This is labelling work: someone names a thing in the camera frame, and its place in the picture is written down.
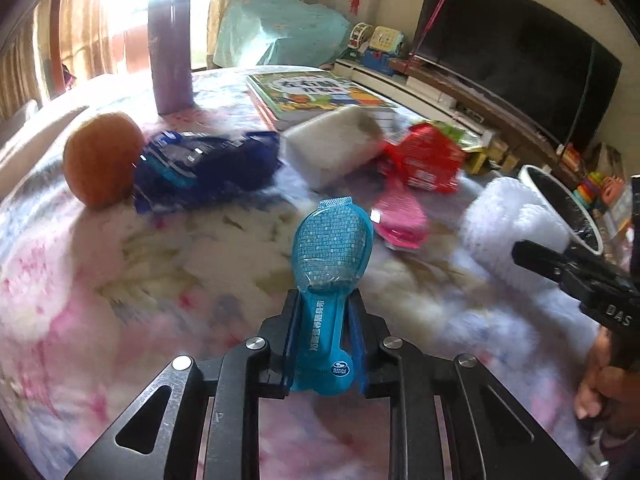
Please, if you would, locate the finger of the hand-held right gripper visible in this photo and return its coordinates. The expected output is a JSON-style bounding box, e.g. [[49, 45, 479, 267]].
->
[[511, 240, 577, 287]]

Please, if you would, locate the red snack wrapper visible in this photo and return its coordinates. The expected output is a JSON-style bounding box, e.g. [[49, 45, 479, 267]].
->
[[377, 122, 466, 196]]

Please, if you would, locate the teal cloth covered furniture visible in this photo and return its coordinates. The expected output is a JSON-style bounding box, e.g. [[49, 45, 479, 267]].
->
[[215, 0, 351, 68]]

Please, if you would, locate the blue snack wrapper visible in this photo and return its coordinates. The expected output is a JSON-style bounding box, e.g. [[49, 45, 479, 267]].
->
[[132, 130, 281, 213]]

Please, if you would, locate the pink rod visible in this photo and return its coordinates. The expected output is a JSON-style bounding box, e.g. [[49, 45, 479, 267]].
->
[[409, 0, 458, 63]]

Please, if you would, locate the white wheel toy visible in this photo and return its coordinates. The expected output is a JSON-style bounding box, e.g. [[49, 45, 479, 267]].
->
[[350, 22, 373, 52]]

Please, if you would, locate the orange fruit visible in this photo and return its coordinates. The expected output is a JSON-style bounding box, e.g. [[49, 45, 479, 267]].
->
[[62, 112, 146, 211]]

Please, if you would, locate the white bin with black bag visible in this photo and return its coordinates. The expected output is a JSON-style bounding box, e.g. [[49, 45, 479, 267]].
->
[[517, 165, 606, 256]]

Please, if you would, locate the rainbow stacking ring toy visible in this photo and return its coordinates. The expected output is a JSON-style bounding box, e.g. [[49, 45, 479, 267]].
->
[[572, 172, 607, 212]]

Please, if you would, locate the white foam block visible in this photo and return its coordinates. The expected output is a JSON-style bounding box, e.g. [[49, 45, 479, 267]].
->
[[282, 105, 386, 191]]

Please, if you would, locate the sheer curtain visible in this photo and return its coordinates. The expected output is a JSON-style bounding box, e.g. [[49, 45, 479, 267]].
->
[[59, 0, 103, 81]]

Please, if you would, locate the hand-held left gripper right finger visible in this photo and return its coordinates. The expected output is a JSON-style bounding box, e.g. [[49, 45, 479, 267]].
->
[[347, 290, 583, 480]]

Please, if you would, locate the green yellow toy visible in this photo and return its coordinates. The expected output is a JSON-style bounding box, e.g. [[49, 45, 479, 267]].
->
[[370, 27, 405, 57]]

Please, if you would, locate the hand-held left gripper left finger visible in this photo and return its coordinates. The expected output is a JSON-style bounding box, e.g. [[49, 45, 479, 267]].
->
[[65, 287, 301, 480]]

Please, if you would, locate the blue blister pack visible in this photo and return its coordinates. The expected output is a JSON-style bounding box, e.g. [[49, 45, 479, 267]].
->
[[290, 197, 375, 393]]

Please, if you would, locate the white television cabinet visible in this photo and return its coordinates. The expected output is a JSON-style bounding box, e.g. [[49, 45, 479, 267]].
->
[[335, 57, 566, 176]]

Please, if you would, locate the green snack wrapper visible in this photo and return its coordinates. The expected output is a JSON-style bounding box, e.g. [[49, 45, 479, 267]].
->
[[430, 121, 493, 173]]

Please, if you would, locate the black flat television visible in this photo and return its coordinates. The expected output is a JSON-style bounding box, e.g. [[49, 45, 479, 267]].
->
[[412, 0, 623, 153]]

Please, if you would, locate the blue toy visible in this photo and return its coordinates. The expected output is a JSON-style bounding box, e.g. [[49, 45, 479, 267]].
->
[[362, 50, 397, 74]]

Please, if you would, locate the green cover picture book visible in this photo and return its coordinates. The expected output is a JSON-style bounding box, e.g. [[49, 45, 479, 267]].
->
[[246, 72, 398, 118]]

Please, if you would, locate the pink blister pack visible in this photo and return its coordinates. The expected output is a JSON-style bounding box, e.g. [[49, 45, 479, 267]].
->
[[371, 180, 430, 251]]

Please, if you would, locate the thin picture book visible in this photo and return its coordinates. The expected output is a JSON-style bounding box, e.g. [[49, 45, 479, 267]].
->
[[247, 87, 306, 132]]

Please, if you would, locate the beige sofa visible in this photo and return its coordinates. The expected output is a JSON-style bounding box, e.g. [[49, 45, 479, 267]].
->
[[0, 100, 88, 181]]

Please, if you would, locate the purple thermos bottle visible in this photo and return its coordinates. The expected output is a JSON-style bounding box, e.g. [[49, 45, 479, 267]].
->
[[147, 0, 193, 116]]

